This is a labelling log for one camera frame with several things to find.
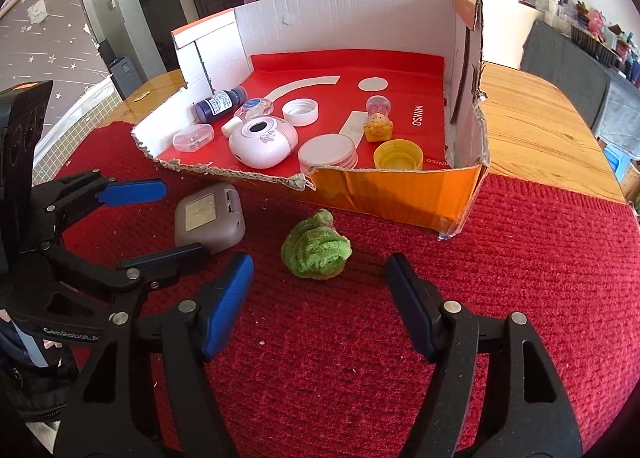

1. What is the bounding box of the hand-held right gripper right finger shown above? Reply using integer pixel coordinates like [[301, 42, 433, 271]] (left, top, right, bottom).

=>
[[385, 253, 586, 458]]

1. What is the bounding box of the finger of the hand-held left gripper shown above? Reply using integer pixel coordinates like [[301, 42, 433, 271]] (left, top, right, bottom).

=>
[[0, 242, 212, 333], [29, 169, 169, 253]]

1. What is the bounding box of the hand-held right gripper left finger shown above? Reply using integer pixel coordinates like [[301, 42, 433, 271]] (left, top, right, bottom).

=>
[[52, 252, 256, 458]]

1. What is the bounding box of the grey rounded device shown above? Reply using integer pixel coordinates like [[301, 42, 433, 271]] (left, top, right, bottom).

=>
[[174, 183, 246, 255]]

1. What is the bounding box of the green fluffy cloth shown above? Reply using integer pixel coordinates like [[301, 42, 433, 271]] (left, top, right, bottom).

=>
[[281, 209, 352, 281]]

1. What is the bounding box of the orange and white cardboard box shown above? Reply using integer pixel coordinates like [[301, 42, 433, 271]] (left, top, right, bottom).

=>
[[131, 0, 491, 242]]

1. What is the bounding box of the pink and white round device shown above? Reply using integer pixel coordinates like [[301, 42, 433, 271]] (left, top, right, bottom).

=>
[[228, 117, 299, 169]]

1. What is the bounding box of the white round jar lid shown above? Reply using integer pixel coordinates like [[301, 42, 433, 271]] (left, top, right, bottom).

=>
[[298, 134, 359, 169]]

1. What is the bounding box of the white tiled ledge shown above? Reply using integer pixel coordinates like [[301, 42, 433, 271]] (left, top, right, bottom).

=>
[[32, 75, 123, 189]]

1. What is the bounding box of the clear plastic case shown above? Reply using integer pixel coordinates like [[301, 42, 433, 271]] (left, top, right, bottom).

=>
[[172, 124, 215, 153]]

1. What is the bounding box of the red woven mat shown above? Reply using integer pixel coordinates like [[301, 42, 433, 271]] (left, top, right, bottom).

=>
[[50, 120, 640, 458]]

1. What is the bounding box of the grey bin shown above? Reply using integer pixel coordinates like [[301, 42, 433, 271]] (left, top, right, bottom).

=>
[[106, 56, 147, 99]]

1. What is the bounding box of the purple bottle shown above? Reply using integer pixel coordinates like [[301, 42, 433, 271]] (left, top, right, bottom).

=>
[[194, 86, 248, 123]]

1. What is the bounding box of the grey star print sheet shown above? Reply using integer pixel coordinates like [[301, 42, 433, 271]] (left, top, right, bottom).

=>
[[0, 0, 108, 98]]

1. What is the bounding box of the clear small bottle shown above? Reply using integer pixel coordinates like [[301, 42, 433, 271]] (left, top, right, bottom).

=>
[[221, 98, 274, 136]]

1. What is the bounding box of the yellow bottle cap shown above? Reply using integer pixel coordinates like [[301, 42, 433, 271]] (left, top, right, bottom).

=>
[[374, 139, 423, 171]]

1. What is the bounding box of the yellow base globe toy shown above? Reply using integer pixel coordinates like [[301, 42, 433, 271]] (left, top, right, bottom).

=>
[[363, 95, 394, 143]]

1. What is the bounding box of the red paper bag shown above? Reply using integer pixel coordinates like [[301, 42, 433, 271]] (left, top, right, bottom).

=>
[[150, 48, 453, 173]]

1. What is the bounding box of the blue plastic stool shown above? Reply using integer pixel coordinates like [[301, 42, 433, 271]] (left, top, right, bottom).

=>
[[602, 145, 628, 183]]

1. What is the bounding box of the grey cloth cover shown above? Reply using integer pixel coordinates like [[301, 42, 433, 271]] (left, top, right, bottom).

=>
[[520, 20, 640, 159]]

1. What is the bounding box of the black basket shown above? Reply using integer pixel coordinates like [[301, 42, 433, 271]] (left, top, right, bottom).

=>
[[570, 24, 623, 69]]

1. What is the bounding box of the white ring lid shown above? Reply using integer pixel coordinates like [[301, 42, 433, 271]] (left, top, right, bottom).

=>
[[282, 98, 320, 127]]

